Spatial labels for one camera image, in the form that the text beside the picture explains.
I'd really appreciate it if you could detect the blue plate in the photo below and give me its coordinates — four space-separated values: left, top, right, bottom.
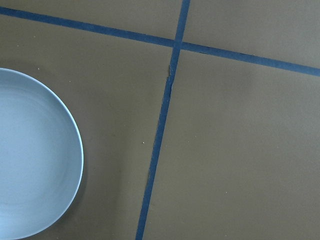
0 68 84 240

